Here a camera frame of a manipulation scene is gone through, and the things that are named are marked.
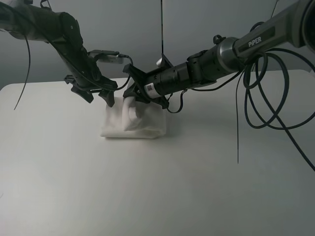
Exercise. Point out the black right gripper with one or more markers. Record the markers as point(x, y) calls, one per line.
point(137, 90)

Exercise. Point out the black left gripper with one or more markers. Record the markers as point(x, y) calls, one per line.
point(106, 91)

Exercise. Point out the white towel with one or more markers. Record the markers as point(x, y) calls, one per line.
point(129, 118)

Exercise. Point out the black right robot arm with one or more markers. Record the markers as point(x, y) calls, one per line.
point(294, 25)

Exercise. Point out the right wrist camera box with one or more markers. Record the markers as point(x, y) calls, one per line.
point(163, 62)

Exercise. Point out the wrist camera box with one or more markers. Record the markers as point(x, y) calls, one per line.
point(163, 62)
point(106, 56)

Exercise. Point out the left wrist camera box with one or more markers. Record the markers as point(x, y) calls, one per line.
point(106, 56)

